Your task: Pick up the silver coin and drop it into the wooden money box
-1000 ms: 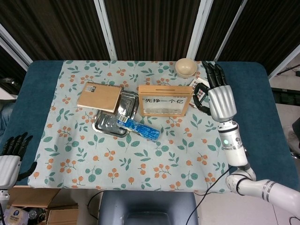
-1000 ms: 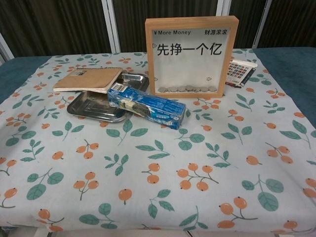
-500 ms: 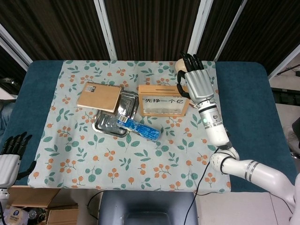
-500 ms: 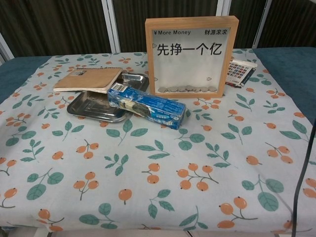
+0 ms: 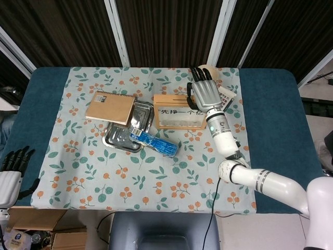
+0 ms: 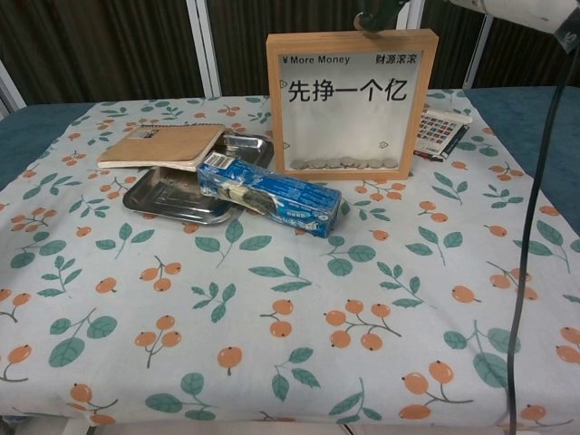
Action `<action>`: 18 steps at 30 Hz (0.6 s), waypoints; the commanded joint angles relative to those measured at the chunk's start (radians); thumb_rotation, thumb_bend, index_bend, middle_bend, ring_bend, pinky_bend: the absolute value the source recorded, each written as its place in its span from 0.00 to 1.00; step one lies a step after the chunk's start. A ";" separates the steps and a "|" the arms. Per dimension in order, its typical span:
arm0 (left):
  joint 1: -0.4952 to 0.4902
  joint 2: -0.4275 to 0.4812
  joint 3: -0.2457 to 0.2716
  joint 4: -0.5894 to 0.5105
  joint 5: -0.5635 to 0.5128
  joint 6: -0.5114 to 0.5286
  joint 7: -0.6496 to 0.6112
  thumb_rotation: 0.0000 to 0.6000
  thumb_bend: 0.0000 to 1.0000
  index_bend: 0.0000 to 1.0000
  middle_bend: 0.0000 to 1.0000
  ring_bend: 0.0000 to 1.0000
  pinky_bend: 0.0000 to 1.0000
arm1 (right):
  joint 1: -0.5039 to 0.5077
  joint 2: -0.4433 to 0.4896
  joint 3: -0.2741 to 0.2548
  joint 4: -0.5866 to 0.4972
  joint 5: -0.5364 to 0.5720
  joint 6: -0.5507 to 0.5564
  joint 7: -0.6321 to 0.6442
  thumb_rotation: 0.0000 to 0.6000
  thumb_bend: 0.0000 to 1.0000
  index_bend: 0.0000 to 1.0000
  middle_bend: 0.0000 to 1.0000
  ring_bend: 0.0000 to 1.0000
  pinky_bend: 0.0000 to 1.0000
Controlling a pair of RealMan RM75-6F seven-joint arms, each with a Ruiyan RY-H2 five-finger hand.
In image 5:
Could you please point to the floral leaf berry tablecloth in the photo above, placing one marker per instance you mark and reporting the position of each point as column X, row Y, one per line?
column 104, row 177

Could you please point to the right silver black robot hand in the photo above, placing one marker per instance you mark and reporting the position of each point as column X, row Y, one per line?
column 206, row 92

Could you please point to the brown spiral notebook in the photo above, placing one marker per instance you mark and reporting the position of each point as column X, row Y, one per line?
column 112, row 106

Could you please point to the round beige wooden object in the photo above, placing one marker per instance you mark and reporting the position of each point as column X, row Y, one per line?
column 214, row 73

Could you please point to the blue toothpaste box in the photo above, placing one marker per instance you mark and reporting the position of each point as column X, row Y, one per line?
column 156, row 143

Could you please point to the stainless steel tray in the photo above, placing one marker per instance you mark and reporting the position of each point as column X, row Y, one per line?
column 119, row 138

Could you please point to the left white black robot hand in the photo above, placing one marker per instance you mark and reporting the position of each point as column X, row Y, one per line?
column 9, row 185

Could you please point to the open cardboard box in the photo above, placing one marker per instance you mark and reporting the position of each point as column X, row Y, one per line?
column 36, row 217

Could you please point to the dark folding screen white frame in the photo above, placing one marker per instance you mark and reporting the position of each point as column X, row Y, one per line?
column 166, row 26

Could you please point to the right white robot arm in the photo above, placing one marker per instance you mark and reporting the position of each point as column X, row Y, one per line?
column 223, row 135

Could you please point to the closed cardboard box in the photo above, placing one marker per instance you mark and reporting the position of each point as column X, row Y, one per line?
column 70, row 240

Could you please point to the white bag blue logo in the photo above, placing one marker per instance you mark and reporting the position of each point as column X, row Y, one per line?
column 17, row 238

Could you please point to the wooden frame coin bank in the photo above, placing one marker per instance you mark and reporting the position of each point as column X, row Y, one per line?
column 179, row 122

